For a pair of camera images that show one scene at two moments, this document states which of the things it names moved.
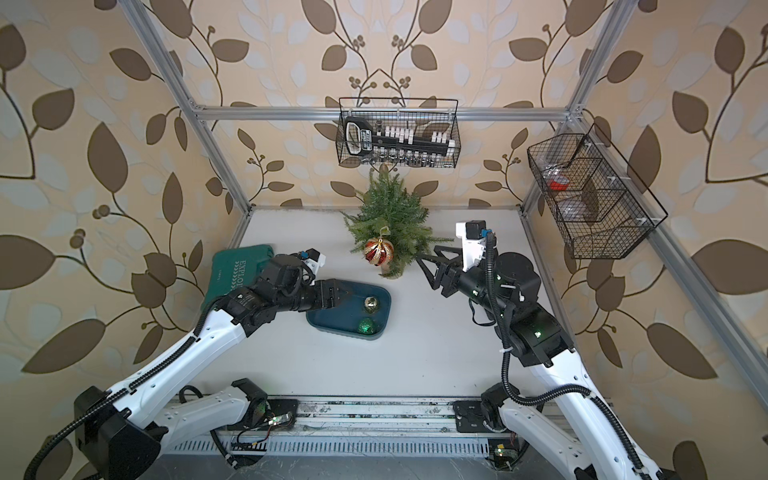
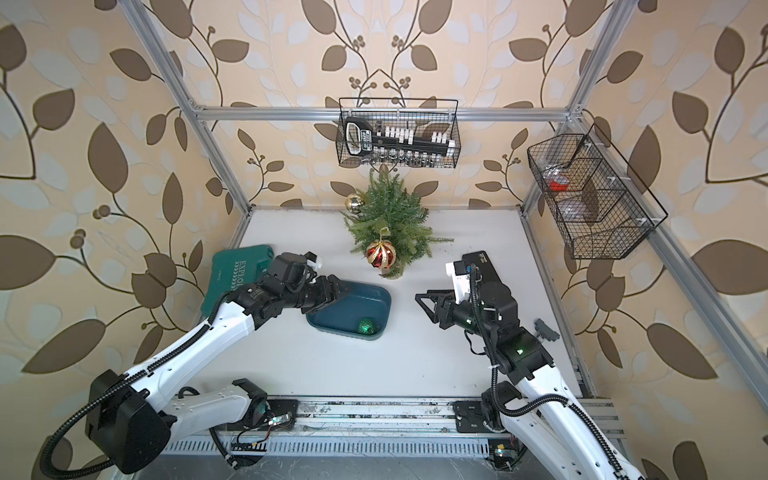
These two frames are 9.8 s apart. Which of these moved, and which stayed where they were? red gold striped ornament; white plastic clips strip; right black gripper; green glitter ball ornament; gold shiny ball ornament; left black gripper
Moved: right black gripper; gold shiny ball ornament
Stayed: left black gripper; green glitter ball ornament; white plastic clips strip; red gold striped ornament
